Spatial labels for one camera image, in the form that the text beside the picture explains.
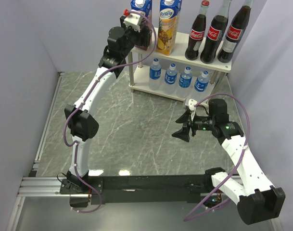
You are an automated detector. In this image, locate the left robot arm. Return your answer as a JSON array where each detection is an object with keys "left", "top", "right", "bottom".
[{"left": 63, "top": 10, "right": 154, "bottom": 193}]

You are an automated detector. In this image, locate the black base crossbar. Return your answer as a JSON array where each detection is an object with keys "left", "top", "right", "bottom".
[{"left": 60, "top": 175, "right": 214, "bottom": 207}]

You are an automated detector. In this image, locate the cola glass bottle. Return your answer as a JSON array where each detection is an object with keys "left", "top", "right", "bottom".
[
  {"left": 185, "top": 0, "right": 209, "bottom": 60},
  {"left": 200, "top": 0, "right": 231, "bottom": 64},
  {"left": 217, "top": 0, "right": 254, "bottom": 63}
]

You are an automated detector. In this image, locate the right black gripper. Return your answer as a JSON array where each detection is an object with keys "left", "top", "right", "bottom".
[{"left": 172, "top": 110, "right": 216, "bottom": 142}]

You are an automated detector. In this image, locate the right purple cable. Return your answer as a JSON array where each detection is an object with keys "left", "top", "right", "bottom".
[{"left": 183, "top": 93, "right": 251, "bottom": 222}]

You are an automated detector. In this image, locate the white two-tier wooden shelf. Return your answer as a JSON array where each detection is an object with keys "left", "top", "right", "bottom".
[{"left": 128, "top": 32, "right": 232, "bottom": 101}]

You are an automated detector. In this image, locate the grape juice carton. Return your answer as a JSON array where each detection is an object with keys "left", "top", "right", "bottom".
[{"left": 130, "top": 0, "right": 152, "bottom": 51}]

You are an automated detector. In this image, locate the aluminium frame rail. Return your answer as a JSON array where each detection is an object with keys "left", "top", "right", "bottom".
[{"left": 6, "top": 72, "right": 281, "bottom": 231}]

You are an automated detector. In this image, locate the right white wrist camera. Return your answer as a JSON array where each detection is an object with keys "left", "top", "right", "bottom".
[{"left": 183, "top": 97, "right": 198, "bottom": 112}]

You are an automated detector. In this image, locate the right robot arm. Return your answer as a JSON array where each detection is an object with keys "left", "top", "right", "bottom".
[{"left": 172, "top": 99, "right": 286, "bottom": 225}]

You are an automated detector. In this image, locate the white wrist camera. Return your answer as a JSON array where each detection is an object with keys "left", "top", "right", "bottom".
[
  {"left": 123, "top": 9, "right": 143, "bottom": 32},
  {"left": 183, "top": 97, "right": 198, "bottom": 112}
]

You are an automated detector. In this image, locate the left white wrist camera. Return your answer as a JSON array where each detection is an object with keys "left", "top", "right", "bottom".
[{"left": 123, "top": 9, "right": 143, "bottom": 32}]

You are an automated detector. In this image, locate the water bottle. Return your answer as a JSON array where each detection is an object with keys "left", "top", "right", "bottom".
[
  {"left": 191, "top": 70, "right": 209, "bottom": 101},
  {"left": 149, "top": 58, "right": 162, "bottom": 90},
  {"left": 176, "top": 66, "right": 192, "bottom": 99},
  {"left": 163, "top": 64, "right": 178, "bottom": 95}
]

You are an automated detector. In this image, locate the pineapple juice carton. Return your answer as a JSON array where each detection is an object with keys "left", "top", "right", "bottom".
[{"left": 156, "top": 0, "right": 182, "bottom": 56}]

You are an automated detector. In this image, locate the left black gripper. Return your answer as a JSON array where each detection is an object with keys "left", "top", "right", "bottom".
[{"left": 121, "top": 17, "right": 153, "bottom": 58}]

